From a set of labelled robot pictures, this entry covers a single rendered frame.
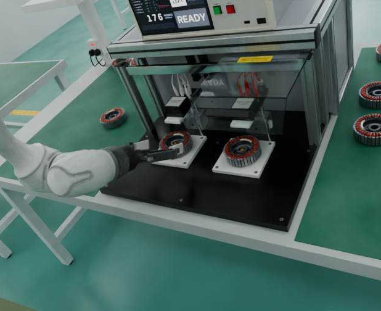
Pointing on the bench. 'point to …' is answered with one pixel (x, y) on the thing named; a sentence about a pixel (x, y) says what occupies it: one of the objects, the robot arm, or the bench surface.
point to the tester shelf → (323, 7)
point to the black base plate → (241, 194)
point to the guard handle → (230, 114)
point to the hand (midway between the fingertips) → (163, 146)
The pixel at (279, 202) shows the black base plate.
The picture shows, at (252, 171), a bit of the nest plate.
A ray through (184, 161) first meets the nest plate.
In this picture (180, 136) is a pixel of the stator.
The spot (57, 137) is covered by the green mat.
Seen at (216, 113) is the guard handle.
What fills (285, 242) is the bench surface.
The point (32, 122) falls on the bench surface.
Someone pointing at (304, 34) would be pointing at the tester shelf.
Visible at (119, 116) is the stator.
